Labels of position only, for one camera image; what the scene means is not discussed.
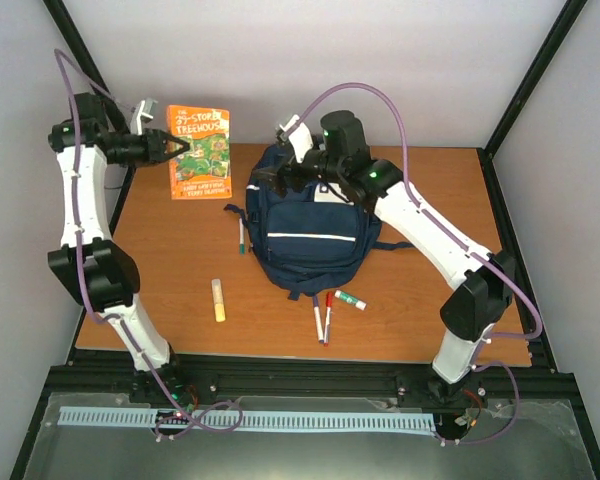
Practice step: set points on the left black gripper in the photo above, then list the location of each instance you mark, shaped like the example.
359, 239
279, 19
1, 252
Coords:
155, 149

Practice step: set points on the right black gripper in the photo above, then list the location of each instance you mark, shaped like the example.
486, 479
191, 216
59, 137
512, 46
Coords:
277, 173

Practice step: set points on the orange Treehouse paperback book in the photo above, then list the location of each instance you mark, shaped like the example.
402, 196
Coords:
203, 172

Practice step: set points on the navy blue backpack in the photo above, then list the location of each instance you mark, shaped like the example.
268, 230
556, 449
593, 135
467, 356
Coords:
306, 245

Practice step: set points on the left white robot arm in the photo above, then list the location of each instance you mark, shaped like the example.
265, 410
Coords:
97, 273

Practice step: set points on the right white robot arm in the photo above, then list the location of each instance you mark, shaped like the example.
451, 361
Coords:
479, 280

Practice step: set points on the green capped marker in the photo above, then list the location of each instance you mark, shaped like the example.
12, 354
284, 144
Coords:
242, 244

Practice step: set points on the purple capped marker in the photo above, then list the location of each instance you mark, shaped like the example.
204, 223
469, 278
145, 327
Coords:
318, 319

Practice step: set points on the red capped marker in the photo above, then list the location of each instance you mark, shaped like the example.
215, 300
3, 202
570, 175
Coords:
328, 315

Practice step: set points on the yellow glue stick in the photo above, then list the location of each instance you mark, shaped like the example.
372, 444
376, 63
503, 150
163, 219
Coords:
218, 301

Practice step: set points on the green white glue stick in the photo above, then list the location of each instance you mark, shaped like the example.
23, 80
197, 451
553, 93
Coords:
350, 299

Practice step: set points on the clear acrylic front plate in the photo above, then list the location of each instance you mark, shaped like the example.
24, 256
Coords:
532, 439

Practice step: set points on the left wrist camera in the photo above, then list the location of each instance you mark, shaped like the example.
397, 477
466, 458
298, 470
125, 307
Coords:
142, 114

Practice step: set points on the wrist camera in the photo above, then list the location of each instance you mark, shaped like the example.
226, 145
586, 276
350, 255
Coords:
298, 135
142, 114

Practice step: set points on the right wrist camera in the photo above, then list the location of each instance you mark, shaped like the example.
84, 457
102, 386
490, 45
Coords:
298, 135

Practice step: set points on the black aluminium frame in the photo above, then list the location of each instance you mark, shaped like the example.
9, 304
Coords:
107, 372

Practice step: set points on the light blue cable duct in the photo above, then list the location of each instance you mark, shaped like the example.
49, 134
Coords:
250, 421

